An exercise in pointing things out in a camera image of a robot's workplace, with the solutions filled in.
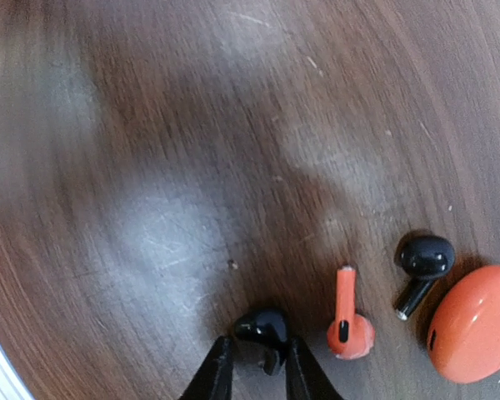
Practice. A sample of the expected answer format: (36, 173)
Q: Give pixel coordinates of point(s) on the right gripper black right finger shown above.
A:
(305, 379)

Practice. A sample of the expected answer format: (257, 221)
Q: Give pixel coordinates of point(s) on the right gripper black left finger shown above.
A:
(214, 378)

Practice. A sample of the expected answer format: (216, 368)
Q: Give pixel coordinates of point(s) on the black earbud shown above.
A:
(425, 258)
(268, 327)

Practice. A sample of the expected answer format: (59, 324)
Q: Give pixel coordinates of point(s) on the red round charging case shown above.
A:
(463, 340)

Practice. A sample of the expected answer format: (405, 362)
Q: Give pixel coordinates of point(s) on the orange earbud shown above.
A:
(350, 335)

